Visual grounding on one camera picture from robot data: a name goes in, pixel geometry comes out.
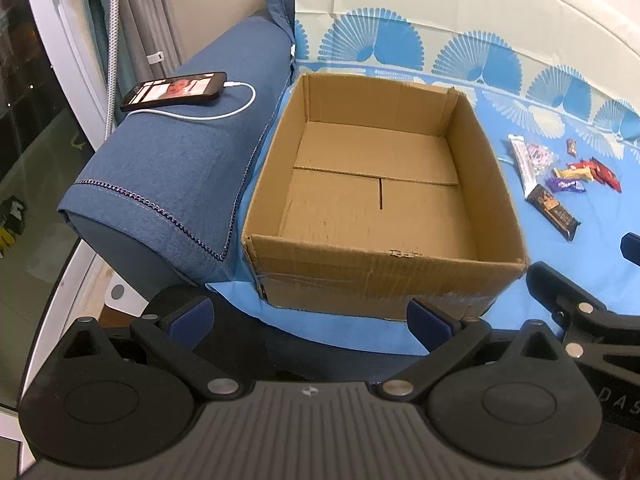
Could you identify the red stick snack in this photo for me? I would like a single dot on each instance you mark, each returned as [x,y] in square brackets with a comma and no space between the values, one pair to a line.
[587,165]

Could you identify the pink candy bag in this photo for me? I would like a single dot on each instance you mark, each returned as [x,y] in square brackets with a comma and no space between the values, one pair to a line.
[543,159]

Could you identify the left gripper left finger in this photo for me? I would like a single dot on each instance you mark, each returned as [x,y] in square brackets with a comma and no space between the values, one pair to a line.
[171,341]

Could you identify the black smartphone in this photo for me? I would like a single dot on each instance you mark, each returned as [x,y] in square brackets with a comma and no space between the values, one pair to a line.
[194,89]

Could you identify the red snack packet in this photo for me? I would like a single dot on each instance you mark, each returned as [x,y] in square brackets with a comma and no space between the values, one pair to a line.
[605,175]

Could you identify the white window frame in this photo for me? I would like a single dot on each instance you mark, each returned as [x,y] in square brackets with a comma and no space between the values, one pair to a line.
[64,30]

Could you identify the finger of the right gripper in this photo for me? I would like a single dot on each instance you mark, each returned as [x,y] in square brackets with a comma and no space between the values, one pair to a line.
[630,247]
[583,318]

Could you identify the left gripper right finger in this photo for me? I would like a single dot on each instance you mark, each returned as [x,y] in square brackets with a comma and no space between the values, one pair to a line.
[451,344]

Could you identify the purple chocolate bar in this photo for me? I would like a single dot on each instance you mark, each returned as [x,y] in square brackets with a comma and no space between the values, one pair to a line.
[558,185]

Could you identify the brown chocolate bar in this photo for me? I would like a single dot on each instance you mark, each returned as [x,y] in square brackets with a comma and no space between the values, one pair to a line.
[549,206]

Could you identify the grey curtain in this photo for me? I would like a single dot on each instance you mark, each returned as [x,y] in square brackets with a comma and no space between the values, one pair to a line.
[148,44]

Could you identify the braided white pole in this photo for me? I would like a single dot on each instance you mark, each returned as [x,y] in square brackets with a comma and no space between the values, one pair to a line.
[112,64]

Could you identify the yellow snack bar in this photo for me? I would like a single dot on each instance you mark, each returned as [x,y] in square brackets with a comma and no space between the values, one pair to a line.
[574,174]

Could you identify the brown cardboard box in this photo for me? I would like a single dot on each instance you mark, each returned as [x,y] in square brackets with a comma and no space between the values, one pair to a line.
[376,192]

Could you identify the silver snack bar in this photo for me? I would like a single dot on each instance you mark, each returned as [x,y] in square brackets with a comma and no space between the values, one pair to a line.
[524,163]

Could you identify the blue sofa armrest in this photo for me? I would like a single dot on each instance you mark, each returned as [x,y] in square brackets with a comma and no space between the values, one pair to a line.
[160,199]

